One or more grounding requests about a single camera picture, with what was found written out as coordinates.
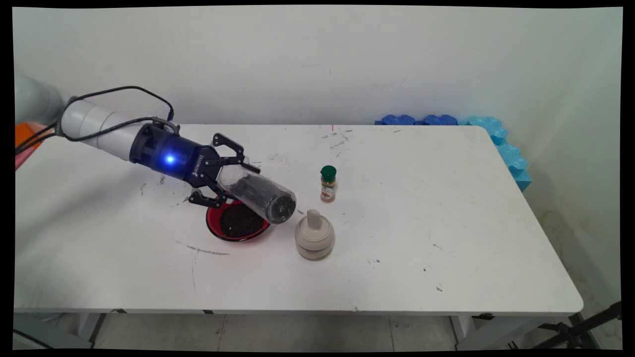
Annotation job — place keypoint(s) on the beige lidded ceramic jar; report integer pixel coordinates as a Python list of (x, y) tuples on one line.
[(314, 238)]

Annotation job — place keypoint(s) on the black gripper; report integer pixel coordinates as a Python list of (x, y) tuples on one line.
[(178, 158)]

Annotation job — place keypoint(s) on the black tripod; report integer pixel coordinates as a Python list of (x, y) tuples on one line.
[(578, 332)]

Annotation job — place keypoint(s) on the red bowl with black rim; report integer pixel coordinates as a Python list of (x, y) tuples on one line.
[(213, 225)]

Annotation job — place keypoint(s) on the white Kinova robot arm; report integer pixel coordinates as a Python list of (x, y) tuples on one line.
[(99, 129)]

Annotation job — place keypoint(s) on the clear jar with black seeds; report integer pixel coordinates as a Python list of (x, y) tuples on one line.
[(268, 196)]

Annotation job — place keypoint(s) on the dark blue foam tile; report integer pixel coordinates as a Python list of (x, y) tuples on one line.
[(397, 120), (439, 120)]

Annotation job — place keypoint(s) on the black table hinge bracket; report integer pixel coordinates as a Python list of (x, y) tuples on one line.
[(482, 316)]

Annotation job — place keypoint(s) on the pink box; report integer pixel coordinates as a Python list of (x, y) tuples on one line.
[(22, 158)]

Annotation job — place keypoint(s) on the light blue foam tile stack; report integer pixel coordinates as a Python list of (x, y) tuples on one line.
[(508, 153)]

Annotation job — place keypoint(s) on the orange box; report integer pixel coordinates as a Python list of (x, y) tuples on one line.
[(25, 136)]

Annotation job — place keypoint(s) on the spice bottle with green cap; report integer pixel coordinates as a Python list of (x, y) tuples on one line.
[(328, 186)]

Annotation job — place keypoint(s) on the dark metal table leg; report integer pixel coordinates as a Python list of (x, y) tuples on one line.
[(97, 329)]

